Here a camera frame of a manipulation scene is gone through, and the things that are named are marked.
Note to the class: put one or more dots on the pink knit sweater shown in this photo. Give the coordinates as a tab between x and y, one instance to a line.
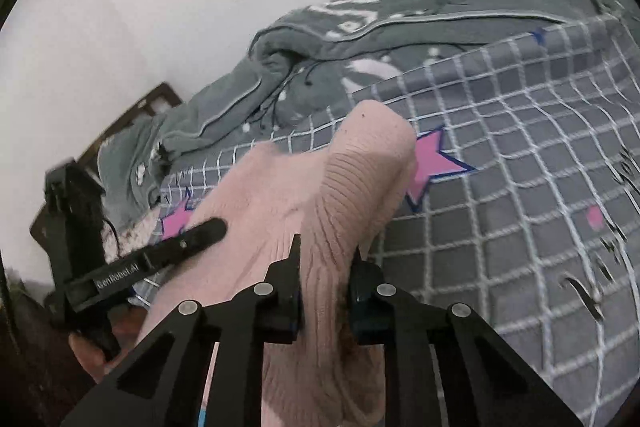
280	197

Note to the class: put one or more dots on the person's left hand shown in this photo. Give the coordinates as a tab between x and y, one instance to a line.
95	362

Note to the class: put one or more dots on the grey checked star bedsheet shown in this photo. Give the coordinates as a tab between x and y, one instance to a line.
500	132

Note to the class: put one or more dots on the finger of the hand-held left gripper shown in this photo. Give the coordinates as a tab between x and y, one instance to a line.
195	239

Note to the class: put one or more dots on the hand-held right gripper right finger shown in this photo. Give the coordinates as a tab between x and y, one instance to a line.
362	307

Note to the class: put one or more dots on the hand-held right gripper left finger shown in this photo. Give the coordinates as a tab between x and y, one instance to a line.
280	292

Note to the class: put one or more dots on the white red-flecked pillow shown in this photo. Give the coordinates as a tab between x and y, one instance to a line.
132	232

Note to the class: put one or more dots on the dark wooden headboard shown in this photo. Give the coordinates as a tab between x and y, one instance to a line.
150	99

